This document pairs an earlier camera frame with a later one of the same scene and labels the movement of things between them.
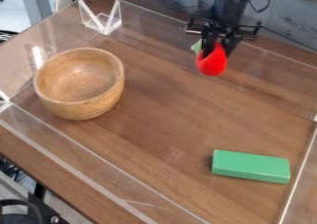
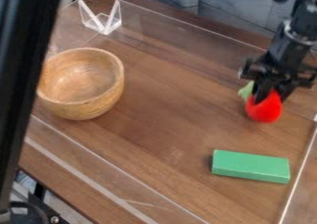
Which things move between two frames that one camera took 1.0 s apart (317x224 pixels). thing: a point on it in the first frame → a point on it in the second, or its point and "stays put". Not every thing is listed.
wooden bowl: [76, 82] stays put
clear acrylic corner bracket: [103, 22] stays put
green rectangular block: [251, 166] stays put
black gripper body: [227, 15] → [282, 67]
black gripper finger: [229, 43] → [286, 90]
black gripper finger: [207, 42] → [262, 88]
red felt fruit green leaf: [210, 63] → [267, 108]
